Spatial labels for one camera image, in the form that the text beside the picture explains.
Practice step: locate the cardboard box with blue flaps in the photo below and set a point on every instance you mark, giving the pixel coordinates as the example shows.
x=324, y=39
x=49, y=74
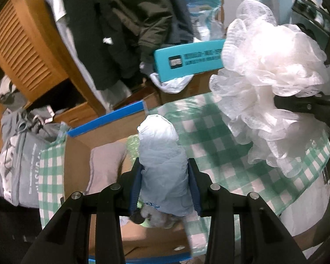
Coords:
x=79, y=156

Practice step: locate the grey patterned cloth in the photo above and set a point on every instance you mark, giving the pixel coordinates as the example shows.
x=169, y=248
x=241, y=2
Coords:
x=8, y=90

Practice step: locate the black jacket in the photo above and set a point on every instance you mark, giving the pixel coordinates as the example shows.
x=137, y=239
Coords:
x=99, y=33

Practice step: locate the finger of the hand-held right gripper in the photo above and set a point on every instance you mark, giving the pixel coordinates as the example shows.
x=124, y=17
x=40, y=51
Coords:
x=305, y=106

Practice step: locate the teal shoe box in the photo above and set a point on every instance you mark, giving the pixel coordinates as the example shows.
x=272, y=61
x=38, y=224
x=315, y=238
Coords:
x=162, y=66

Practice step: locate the metal shoe rack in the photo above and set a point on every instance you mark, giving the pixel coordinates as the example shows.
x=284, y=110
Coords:
x=305, y=24

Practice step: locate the blue printed plastic bag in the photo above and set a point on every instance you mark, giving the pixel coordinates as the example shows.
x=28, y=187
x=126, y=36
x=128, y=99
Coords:
x=203, y=19

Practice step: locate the white plastic bag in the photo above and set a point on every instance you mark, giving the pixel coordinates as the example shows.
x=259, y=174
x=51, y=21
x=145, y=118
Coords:
x=173, y=85

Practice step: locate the green white checked tablecloth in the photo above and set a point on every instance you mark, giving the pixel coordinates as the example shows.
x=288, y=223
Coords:
x=209, y=143

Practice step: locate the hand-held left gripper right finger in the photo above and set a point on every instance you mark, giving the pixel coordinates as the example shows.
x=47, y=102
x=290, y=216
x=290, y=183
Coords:
x=195, y=189

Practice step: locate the grey printed bag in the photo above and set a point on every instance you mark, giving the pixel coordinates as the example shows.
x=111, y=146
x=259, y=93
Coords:
x=24, y=170

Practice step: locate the white mesh bath loofah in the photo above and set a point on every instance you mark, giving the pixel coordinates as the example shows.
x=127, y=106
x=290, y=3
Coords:
x=264, y=74

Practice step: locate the white garment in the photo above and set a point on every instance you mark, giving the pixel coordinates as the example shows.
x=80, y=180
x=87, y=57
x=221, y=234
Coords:
x=68, y=49

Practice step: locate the pale blue plastic bag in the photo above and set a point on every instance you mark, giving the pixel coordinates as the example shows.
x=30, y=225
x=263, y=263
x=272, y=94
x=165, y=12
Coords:
x=165, y=165

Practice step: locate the grey plush mitt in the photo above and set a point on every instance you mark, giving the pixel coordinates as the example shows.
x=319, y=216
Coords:
x=107, y=167

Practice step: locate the olive jacket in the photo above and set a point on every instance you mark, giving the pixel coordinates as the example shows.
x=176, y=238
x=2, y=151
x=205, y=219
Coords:
x=154, y=5

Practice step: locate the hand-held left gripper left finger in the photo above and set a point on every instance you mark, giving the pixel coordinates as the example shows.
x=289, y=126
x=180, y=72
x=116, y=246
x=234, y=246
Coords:
x=134, y=187

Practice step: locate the wooden louvred cabinet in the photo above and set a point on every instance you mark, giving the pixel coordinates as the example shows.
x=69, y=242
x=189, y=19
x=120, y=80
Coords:
x=24, y=46

